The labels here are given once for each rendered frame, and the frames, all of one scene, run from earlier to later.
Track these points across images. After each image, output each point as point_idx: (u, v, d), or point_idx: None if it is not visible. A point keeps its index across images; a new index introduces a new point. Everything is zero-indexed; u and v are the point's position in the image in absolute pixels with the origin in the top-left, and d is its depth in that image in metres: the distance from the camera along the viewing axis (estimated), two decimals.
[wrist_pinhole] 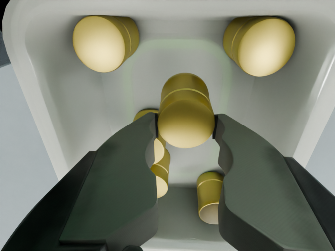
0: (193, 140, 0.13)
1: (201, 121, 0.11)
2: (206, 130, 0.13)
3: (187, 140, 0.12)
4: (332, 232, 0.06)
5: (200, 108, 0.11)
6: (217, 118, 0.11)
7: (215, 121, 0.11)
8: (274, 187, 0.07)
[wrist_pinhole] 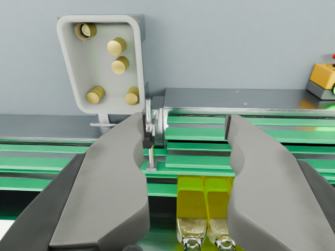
0: None
1: None
2: None
3: None
4: None
5: None
6: (230, 118, 0.11)
7: (228, 121, 0.11)
8: (286, 190, 0.07)
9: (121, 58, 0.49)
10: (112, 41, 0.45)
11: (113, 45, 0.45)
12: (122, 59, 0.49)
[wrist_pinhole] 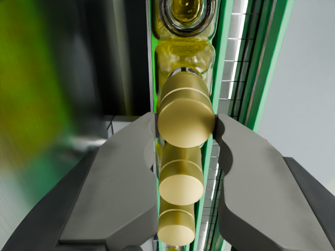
0: (174, 166, 0.15)
1: (169, 193, 0.15)
2: (163, 169, 0.15)
3: (179, 182, 0.14)
4: (332, 232, 0.06)
5: (170, 201, 0.15)
6: (217, 118, 0.11)
7: (215, 121, 0.11)
8: (274, 187, 0.07)
9: (192, 83, 0.13)
10: None
11: None
12: (197, 85, 0.12)
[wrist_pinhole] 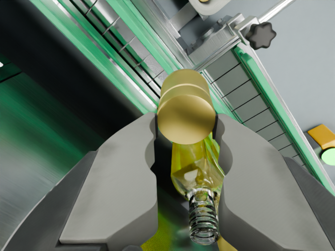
0: None
1: None
2: None
3: None
4: (332, 232, 0.06)
5: None
6: (217, 118, 0.11)
7: (215, 121, 0.11)
8: (274, 187, 0.07)
9: (232, 250, 0.21)
10: (185, 97, 0.11)
11: (186, 110, 0.11)
12: None
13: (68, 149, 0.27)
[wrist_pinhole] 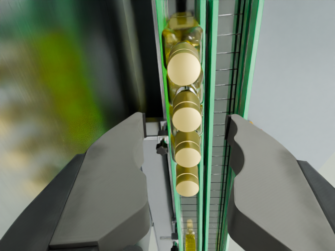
0: (182, 144, 0.26)
1: (181, 160, 0.26)
2: (176, 147, 0.26)
3: (186, 152, 0.25)
4: None
5: (182, 165, 0.27)
6: (230, 118, 0.11)
7: (228, 121, 0.11)
8: (286, 190, 0.07)
9: (189, 98, 0.24)
10: (183, 54, 0.19)
11: (184, 62, 0.20)
12: (191, 99, 0.24)
13: None
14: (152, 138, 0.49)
